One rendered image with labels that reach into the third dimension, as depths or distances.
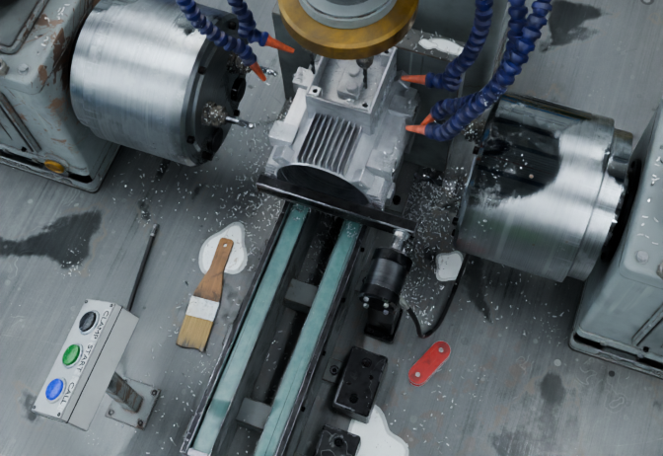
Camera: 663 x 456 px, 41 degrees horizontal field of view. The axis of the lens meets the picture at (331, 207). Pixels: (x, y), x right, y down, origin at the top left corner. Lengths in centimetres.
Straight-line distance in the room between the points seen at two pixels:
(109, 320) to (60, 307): 35
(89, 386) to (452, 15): 77
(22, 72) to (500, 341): 86
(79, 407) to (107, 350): 8
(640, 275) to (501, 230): 19
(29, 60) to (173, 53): 21
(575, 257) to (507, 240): 9
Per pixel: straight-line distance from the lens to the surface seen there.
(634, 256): 121
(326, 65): 136
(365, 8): 111
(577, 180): 124
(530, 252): 128
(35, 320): 162
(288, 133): 135
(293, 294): 149
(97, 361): 127
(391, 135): 135
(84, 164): 160
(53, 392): 127
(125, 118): 139
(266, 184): 136
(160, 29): 137
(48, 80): 142
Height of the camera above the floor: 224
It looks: 65 degrees down
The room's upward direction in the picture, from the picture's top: 6 degrees counter-clockwise
